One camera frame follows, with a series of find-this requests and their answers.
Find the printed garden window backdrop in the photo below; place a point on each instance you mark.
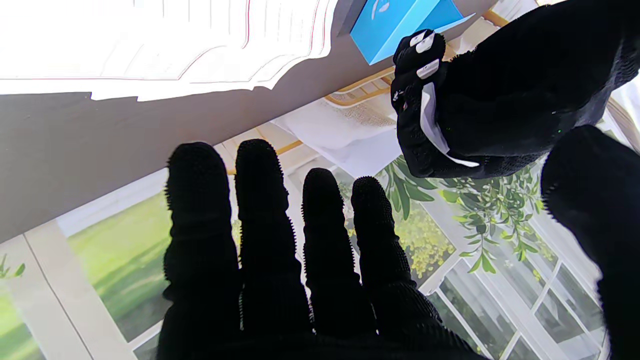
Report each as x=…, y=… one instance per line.
x=125, y=260

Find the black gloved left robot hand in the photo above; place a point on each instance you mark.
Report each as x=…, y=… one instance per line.
x=525, y=90

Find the white peeled label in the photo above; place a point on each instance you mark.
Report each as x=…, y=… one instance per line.
x=429, y=120

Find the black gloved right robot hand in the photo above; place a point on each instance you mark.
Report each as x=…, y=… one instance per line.
x=270, y=280

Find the white lined paper sheets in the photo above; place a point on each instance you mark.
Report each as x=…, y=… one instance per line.
x=150, y=40

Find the blue file box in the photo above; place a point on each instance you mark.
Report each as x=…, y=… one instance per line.
x=395, y=25

